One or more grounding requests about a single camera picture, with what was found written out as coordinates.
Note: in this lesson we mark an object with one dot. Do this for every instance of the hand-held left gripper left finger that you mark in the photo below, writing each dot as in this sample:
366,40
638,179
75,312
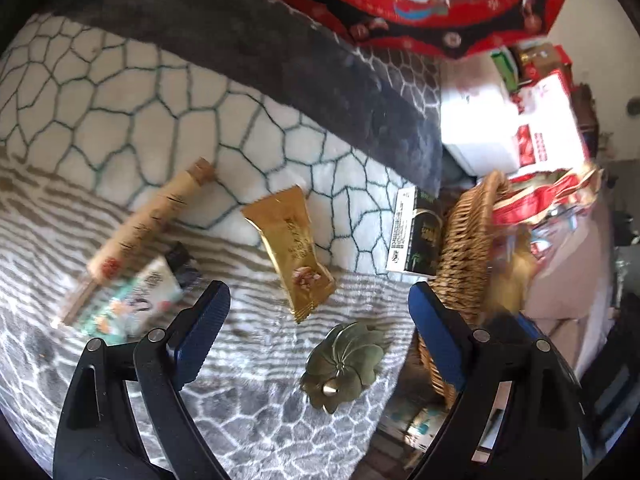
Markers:
197,340

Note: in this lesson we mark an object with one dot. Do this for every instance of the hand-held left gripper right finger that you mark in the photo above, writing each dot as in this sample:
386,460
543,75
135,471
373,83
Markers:
440,340

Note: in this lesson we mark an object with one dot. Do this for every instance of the black tissue packet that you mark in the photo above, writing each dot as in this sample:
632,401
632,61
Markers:
420,240

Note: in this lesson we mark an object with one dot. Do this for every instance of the gold snack packet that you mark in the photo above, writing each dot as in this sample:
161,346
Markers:
290,245

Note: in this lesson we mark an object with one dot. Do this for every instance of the teal white snack packet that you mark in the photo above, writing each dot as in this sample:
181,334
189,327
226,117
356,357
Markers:
135,295

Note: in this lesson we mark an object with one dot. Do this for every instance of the white green printed bag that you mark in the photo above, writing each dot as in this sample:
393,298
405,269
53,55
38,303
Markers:
422,425

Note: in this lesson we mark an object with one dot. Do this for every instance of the wicker basket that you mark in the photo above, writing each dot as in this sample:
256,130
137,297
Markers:
460,240

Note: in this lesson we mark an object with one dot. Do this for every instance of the brass lotus leaf dish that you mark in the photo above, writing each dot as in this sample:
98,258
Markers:
340,365

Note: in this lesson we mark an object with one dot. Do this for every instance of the tan paper incense tube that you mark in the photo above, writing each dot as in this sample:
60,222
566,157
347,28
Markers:
150,210

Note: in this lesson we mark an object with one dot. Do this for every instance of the white cardboard box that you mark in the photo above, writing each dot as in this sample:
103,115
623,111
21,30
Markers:
475,125

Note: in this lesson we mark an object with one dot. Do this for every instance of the red white snack bag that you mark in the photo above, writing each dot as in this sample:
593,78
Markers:
545,130

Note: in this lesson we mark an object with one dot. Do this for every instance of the grey white plush blanket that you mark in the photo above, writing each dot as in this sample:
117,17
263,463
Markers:
150,110

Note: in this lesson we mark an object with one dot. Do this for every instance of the brown cardboard box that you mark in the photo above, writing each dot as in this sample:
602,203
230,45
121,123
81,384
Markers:
542,57

